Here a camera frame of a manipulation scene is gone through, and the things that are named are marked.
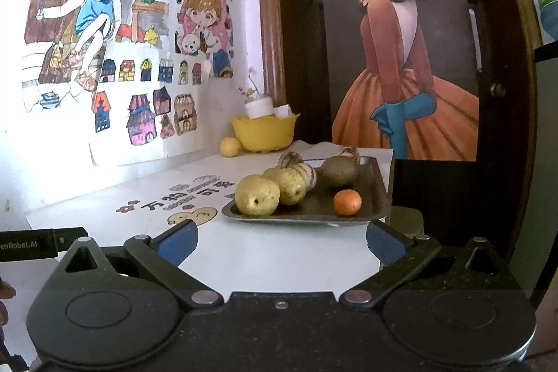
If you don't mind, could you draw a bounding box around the small orange tangerine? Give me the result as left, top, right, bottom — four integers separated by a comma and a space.
333, 189, 362, 216

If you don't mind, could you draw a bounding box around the brown kiwi fruit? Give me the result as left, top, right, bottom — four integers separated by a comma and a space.
320, 156, 360, 187

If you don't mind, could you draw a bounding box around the yellow pear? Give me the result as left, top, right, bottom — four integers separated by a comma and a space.
235, 175, 280, 217

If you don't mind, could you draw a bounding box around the pale striped fruit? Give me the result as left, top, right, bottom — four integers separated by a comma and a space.
337, 146, 360, 164

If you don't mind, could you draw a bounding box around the person left hand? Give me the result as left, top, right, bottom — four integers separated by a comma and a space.
0, 280, 17, 339

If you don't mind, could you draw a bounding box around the white printed table mat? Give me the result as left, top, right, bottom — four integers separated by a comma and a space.
27, 153, 380, 296

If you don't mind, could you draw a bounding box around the metal tray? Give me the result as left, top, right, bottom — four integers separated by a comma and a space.
221, 157, 392, 224

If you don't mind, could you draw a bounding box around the yellow lemon by bowl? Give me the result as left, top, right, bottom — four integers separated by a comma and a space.
219, 137, 242, 158

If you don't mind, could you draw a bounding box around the houses drawing paper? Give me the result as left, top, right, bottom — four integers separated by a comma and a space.
90, 35, 209, 165

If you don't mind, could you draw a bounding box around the yellow plastic bowl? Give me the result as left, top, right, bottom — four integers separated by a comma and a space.
229, 114, 299, 152

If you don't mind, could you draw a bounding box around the white orange jar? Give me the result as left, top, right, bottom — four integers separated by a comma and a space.
245, 94, 274, 120

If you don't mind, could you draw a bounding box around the white paper cup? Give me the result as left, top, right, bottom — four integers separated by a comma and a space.
273, 104, 292, 119

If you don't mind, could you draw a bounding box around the yellow flower sprig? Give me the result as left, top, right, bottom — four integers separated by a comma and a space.
238, 67, 261, 103

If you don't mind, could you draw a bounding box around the girl in orange dress poster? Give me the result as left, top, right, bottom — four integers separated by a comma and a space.
323, 0, 481, 161

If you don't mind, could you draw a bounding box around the anime girl pink drawing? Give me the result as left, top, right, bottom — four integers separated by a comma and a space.
175, 0, 234, 78

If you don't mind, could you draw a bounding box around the wooden door frame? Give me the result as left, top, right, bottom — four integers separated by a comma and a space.
260, 0, 287, 106

